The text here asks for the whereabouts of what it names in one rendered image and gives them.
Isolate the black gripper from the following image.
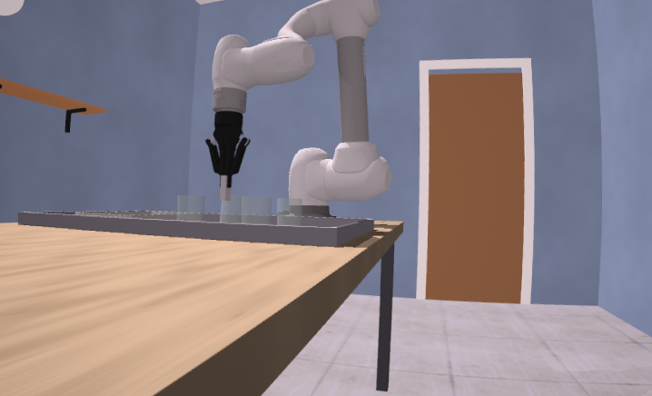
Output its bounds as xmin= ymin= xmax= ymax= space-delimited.
xmin=205 ymin=111 xmax=251 ymax=201

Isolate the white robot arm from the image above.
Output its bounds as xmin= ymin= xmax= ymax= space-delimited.
xmin=212 ymin=0 xmax=391 ymax=218

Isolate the pale grey cylinder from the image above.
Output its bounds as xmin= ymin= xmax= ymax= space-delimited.
xmin=277 ymin=198 xmax=302 ymax=226
xmin=177 ymin=195 xmax=205 ymax=222
xmin=242 ymin=196 xmax=272 ymax=225
xmin=220 ymin=194 xmax=242 ymax=223

